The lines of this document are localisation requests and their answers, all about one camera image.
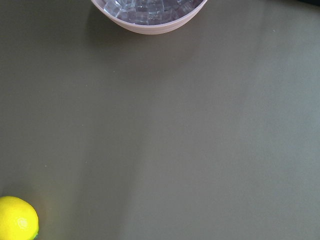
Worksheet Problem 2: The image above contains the pink bowl with ice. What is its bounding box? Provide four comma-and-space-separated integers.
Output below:
92, 0, 207, 35

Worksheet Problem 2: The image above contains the yellow lemon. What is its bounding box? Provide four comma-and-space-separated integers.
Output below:
0, 196, 39, 240

